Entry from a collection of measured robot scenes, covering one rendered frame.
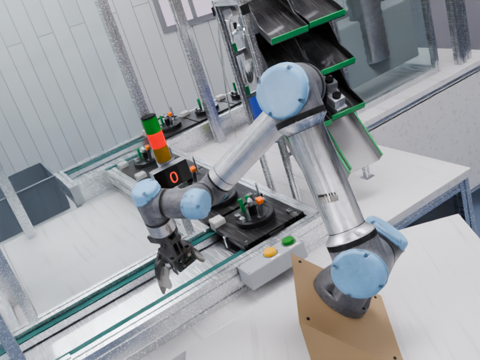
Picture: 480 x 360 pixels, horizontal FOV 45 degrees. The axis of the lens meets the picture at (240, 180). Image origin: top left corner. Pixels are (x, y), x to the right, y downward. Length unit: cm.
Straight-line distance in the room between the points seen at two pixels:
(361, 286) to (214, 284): 61
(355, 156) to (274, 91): 90
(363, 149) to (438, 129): 113
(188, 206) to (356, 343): 50
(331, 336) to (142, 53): 406
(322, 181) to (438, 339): 51
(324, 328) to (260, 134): 48
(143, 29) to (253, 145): 373
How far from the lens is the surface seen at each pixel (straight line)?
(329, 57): 203
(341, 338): 139
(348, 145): 212
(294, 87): 123
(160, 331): 175
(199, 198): 141
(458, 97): 329
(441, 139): 324
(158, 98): 523
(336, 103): 199
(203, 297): 177
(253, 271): 174
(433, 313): 161
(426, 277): 172
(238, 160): 147
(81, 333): 189
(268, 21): 195
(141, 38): 512
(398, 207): 206
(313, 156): 126
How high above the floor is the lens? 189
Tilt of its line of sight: 24 degrees down
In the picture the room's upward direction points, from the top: 18 degrees counter-clockwise
